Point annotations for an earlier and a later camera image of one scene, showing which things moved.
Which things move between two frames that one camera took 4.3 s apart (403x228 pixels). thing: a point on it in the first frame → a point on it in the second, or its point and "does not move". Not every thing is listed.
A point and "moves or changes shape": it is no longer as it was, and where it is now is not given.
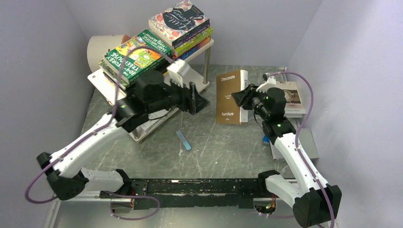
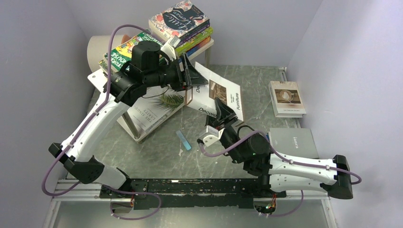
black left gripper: [192, 100] → [189, 76]
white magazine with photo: [294, 107] does not move
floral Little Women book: [178, 21] does not move
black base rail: [197, 193] does not move
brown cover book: [228, 110] moves or changes shape
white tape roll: [98, 45] does not move
